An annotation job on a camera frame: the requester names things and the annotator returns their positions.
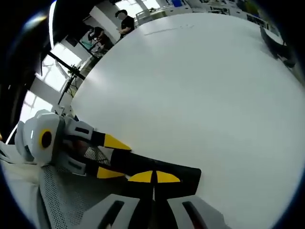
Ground black remote control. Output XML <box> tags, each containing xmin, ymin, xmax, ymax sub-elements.
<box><xmin>110</xmin><ymin>149</ymin><xmax>202</xmax><ymax>199</ymax></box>

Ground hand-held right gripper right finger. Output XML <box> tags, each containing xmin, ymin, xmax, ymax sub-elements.
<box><xmin>153</xmin><ymin>170</ymin><xmax>231</xmax><ymax>229</ymax></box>

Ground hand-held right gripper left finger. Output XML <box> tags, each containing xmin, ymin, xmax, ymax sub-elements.
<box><xmin>83</xmin><ymin>170</ymin><xmax>155</xmax><ymax>229</ymax></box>

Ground grey perforated chair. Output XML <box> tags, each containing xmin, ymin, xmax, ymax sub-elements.
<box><xmin>37</xmin><ymin>143</ymin><xmax>143</xmax><ymax>229</ymax></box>

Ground black tripod stand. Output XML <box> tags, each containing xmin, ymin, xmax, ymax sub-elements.
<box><xmin>49</xmin><ymin>52</ymin><xmax>87</xmax><ymax>106</ymax></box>

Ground black headset goggles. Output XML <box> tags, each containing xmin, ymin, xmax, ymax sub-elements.
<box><xmin>259</xmin><ymin>25</ymin><xmax>298</xmax><ymax>69</ymax></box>

